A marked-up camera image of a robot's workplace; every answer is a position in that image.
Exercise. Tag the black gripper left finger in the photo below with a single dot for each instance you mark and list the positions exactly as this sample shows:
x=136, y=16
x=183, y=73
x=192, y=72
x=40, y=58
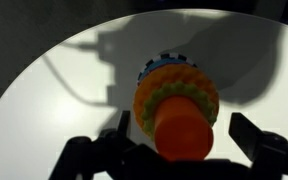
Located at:
x=100, y=156

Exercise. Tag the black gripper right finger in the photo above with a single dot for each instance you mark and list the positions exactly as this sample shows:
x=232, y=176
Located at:
x=274, y=150

